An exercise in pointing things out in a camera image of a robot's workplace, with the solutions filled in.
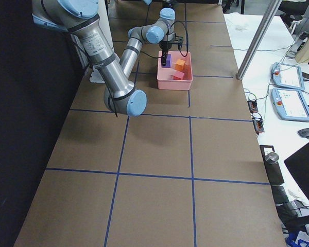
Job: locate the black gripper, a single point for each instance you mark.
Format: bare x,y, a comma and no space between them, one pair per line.
165,46

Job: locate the purple foam block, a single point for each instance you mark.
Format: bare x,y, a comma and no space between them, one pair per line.
167,62

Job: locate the orange foam block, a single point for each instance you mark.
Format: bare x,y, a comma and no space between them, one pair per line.
179,65

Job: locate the pink foam block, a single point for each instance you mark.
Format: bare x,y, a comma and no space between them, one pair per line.
178,75

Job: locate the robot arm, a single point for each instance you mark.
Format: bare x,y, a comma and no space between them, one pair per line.
81,18

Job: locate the pink plastic bin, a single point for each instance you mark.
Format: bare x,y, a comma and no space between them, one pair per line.
165,75

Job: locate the orange connector box far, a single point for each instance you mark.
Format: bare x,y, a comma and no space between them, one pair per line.
253,106

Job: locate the orange connector box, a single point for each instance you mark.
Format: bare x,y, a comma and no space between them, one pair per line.
253,106
258,125

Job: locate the orange connector box near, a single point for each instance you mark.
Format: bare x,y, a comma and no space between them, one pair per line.
258,125

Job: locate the teach pendant far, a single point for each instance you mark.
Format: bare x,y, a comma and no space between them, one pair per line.
287,76

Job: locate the teach pendant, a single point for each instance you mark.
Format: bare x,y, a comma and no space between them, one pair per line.
287,76
290,104

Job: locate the teach pendant near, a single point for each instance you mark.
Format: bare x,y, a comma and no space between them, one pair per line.
290,104

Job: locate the metal cup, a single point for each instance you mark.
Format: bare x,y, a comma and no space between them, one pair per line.
271,158

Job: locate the black computer mouse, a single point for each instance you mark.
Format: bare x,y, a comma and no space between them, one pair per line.
303,133

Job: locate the white mount base plate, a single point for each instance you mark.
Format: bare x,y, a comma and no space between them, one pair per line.
95,76

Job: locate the aluminium frame post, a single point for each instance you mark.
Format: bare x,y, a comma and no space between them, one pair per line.
259,34

